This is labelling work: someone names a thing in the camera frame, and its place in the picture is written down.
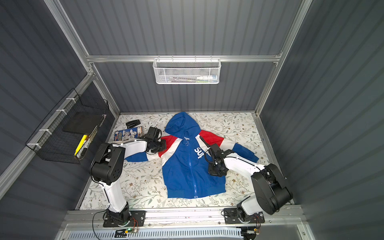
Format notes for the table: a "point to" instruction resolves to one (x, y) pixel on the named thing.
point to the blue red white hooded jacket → (184, 150)
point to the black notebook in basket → (83, 122)
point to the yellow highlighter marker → (84, 138)
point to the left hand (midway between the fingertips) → (168, 147)
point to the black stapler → (132, 123)
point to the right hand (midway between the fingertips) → (213, 173)
